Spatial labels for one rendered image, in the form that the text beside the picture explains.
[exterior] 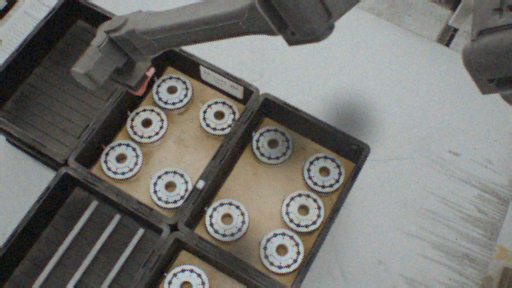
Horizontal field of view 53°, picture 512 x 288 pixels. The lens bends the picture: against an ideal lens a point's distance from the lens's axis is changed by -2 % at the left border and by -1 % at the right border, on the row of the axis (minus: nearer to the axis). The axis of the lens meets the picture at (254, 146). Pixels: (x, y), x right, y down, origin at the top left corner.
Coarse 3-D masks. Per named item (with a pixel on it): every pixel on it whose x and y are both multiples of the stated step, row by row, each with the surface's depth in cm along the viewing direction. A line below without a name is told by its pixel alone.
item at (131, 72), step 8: (128, 64) 101; (136, 64) 105; (144, 64) 105; (112, 72) 104; (120, 72) 103; (128, 72) 103; (136, 72) 104; (144, 72) 104; (120, 80) 104; (128, 80) 103; (136, 80) 103
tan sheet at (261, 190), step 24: (264, 120) 137; (312, 144) 134; (240, 168) 131; (264, 168) 131; (288, 168) 131; (240, 192) 129; (264, 192) 129; (288, 192) 129; (336, 192) 129; (264, 216) 126; (240, 240) 124; (312, 240) 125
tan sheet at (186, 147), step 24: (168, 72) 141; (216, 96) 139; (168, 120) 136; (192, 120) 136; (168, 144) 133; (192, 144) 133; (216, 144) 133; (96, 168) 130; (144, 168) 130; (192, 168) 131; (144, 192) 128; (168, 192) 128; (168, 216) 126
